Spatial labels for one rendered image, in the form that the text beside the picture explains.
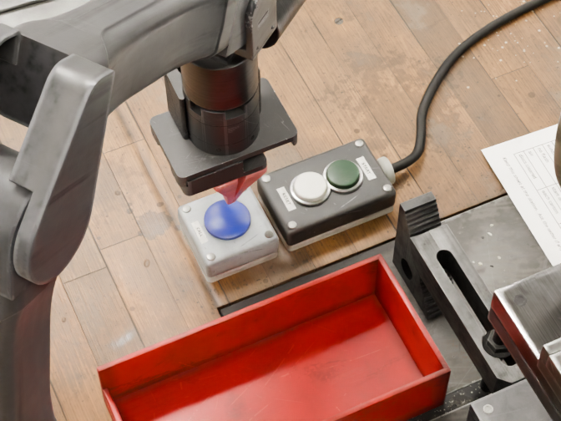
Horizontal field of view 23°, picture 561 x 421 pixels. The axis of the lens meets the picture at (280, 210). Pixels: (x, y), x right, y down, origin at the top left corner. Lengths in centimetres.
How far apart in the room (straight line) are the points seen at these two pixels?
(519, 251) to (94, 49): 55
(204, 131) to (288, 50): 31
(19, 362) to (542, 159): 60
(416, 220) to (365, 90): 22
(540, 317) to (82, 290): 45
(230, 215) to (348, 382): 18
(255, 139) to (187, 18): 22
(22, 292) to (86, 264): 42
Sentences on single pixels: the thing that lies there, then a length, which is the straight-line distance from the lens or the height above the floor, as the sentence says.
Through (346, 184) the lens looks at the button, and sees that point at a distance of 119.
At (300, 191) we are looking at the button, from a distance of 118.
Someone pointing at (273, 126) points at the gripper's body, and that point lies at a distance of 107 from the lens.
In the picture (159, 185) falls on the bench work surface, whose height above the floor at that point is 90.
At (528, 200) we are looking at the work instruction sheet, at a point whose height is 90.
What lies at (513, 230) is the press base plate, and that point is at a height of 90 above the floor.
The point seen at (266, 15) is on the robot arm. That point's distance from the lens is 94.
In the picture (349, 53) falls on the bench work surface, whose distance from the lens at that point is 133.
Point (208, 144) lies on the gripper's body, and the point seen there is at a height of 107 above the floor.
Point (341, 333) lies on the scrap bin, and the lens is 115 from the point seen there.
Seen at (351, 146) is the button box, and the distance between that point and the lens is 122.
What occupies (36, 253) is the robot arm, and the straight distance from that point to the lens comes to 75.
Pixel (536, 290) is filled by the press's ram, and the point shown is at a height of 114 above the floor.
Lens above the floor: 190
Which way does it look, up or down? 56 degrees down
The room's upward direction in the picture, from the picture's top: straight up
